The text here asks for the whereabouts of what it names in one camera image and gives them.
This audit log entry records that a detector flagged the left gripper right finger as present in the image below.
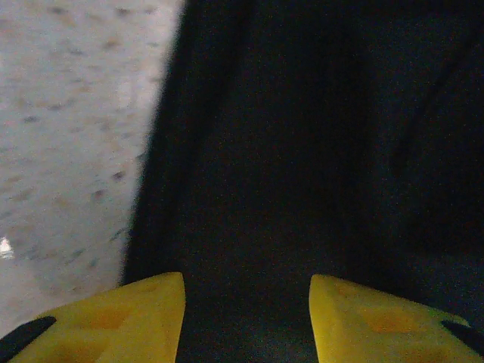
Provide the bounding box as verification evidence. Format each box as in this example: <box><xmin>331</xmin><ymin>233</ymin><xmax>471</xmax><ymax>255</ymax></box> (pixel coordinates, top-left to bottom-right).
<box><xmin>309</xmin><ymin>274</ymin><xmax>484</xmax><ymax>363</ymax></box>

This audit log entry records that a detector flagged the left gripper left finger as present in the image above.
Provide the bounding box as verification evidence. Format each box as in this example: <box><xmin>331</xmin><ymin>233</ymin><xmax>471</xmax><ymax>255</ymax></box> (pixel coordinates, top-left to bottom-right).
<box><xmin>0</xmin><ymin>271</ymin><xmax>186</xmax><ymax>363</ymax></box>

